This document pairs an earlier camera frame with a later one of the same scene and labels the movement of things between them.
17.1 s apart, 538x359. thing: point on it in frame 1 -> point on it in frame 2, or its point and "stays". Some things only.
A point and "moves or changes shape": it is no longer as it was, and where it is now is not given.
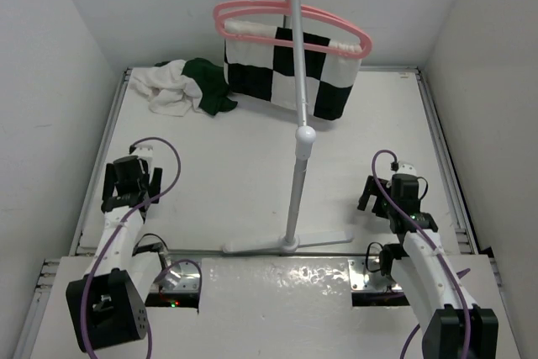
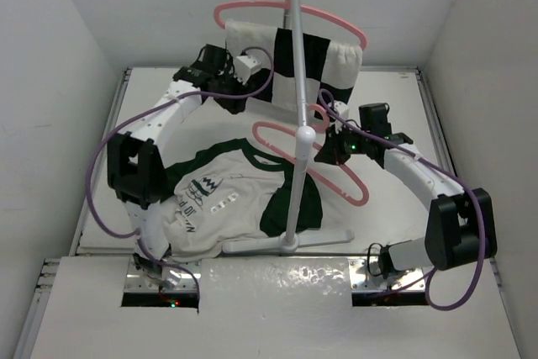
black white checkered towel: [259, 63] stays
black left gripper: [109, 181] -> [232, 106]
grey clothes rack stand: [304, 147] stays
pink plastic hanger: [224, 10] -> [313, 174]
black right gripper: [363, 199] -> [332, 152]
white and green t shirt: [179, 87] moves or changes shape
